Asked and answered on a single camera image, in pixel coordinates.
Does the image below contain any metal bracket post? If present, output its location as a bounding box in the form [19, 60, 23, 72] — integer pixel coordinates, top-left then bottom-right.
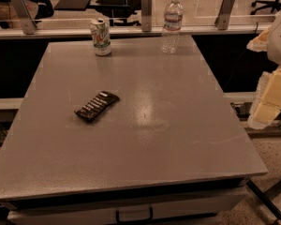
[214, 0, 235, 30]
[141, 0, 152, 32]
[10, 0, 37, 35]

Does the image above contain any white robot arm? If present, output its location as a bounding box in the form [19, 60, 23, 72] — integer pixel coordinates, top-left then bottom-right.
[246, 10, 281, 129]

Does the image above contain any clear acrylic barrier panel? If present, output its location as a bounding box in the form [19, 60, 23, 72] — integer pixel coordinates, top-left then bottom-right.
[0, 0, 273, 29]

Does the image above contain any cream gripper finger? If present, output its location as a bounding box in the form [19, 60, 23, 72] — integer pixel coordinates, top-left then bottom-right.
[246, 28, 270, 53]
[247, 66, 281, 129]

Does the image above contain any left metal bracket post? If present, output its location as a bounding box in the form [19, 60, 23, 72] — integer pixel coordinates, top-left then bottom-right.
[10, 0, 37, 35]

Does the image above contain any clear plastic water bottle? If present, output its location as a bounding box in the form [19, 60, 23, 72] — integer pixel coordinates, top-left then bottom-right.
[161, 0, 184, 53]

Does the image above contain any dark rxbar chocolate wrapper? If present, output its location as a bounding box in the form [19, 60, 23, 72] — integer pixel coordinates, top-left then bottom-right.
[74, 91, 120, 122]

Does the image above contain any middle metal bracket post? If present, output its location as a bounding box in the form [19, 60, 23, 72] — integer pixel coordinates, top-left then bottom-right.
[141, 0, 152, 32]

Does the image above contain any black drawer handle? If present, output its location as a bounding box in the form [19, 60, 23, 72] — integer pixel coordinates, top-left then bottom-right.
[115, 206, 155, 225]

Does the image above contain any white green soda can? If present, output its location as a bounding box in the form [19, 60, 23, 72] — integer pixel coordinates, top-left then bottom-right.
[90, 19, 111, 56]

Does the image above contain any right metal bracket post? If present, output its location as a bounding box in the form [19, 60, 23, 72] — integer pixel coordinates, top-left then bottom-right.
[214, 0, 235, 30]

